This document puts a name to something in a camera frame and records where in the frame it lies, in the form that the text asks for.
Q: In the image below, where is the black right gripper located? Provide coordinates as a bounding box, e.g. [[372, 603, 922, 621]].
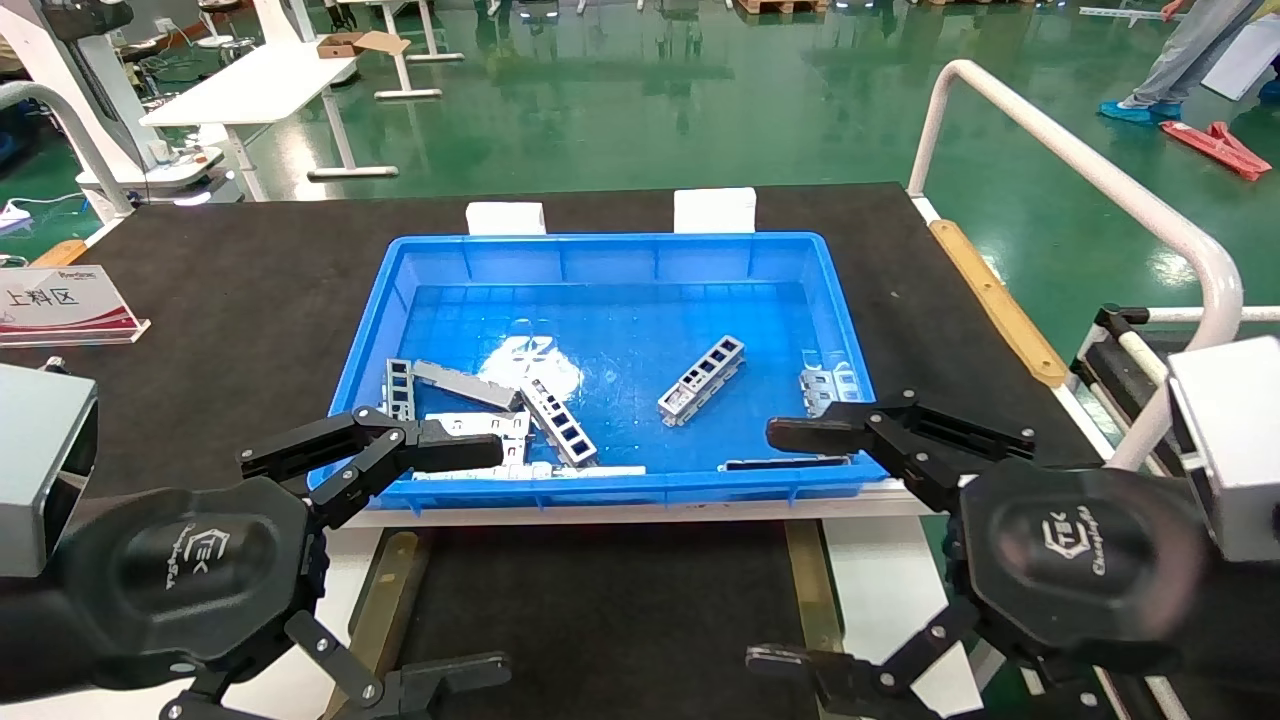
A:
[[745, 390, 1216, 720]]

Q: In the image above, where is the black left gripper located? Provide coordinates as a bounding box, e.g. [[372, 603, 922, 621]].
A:
[[55, 405, 513, 720]]

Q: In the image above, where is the silver windowed metal bracket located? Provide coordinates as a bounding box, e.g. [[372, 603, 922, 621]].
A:
[[657, 335, 747, 428]]

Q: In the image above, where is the black container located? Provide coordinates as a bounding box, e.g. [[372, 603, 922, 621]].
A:
[[400, 520, 801, 720]]

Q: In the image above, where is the brass coloured strip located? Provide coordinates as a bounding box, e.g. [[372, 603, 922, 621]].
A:
[[785, 520, 846, 656], [330, 530, 431, 720]]

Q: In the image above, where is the long wooden edge strip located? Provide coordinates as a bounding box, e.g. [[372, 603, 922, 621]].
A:
[[930, 220, 1069, 389]]

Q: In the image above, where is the large black table mat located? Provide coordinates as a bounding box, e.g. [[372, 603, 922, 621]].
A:
[[0, 183, 1106, 506]]

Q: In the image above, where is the blue plastic bin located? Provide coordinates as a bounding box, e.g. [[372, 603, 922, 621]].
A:
[[308, 232, 891, 513]]

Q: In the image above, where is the white foam block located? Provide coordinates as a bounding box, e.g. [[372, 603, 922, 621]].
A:
[[466, 202, 547, 237], [673, 188, 757, 235]]

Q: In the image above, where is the white horizontal pipe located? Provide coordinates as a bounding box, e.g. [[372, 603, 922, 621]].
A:
[[1145, 306, 1280, 324]]

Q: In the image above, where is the acrylic sign with red print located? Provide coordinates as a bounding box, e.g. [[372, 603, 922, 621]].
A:
[[0, 265, 151, 348]]

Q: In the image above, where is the white curved handrail pipe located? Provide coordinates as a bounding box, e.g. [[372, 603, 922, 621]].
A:
[[908, 60, 1244, 471]]

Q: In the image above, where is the white table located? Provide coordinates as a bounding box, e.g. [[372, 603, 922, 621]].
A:
[[140, 42, 401, 201]]

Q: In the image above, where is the open cardboard box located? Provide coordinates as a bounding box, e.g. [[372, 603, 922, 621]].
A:
[[317, 30, 411, 59]]

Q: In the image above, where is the red object on floor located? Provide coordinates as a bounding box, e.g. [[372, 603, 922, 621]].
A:
[[1160, 120, 1273, 182]]

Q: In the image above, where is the person with blue shoe covers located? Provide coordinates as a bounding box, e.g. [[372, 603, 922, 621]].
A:
[[1098, 0, 1266, 124]]

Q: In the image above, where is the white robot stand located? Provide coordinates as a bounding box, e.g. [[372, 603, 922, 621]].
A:
[[0, 0, 226, 206]]

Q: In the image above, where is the white metal bar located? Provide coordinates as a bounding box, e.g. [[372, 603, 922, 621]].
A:
[[1078, 5, 1181, 25]]

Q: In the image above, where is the white board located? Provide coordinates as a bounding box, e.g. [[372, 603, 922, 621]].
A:
[[1200, 15, 1280, 101]]

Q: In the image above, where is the dark thin metal bracket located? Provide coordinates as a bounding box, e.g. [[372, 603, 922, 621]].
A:
[[718, 456, 851, 473]]

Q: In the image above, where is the grey windowed metal bracket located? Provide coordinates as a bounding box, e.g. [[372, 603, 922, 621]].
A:
[[385, 358, 416, 421]]

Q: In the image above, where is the flat grey metal bracket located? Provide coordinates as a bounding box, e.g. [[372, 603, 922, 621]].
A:
[[413, 360, 523, 412]]

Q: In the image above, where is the long thin white bracket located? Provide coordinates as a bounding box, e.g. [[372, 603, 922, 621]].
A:
[[413, 463, 647, 481]]

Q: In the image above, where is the grey tabbed metal bracket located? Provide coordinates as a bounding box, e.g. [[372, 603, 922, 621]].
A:
[[798, 368, 861, 419]]

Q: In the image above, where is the silver bracket with dark windows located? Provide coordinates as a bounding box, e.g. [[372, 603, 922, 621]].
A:
[[520, 378, 599, 468]]

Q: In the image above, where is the black metal cart frame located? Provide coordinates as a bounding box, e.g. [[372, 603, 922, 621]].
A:
[[1070, 303, 1181, 471]]

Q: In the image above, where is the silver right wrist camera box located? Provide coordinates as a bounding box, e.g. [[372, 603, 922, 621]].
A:
[[1168, 337, 1280, 563]]

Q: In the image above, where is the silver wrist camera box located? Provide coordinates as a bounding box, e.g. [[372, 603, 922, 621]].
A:
[[0, 363, 99, 579], [1168, 337, 1280, 563]]

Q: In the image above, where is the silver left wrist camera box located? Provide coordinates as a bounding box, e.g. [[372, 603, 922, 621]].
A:
[[0, 363, 99, 579]]

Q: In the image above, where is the white table leg frame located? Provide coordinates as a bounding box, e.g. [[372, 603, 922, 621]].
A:
[[375, 0, 466, 101]]

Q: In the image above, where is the grey curved rail pipe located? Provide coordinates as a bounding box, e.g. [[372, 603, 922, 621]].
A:
[[0, 82, 134, 219]]

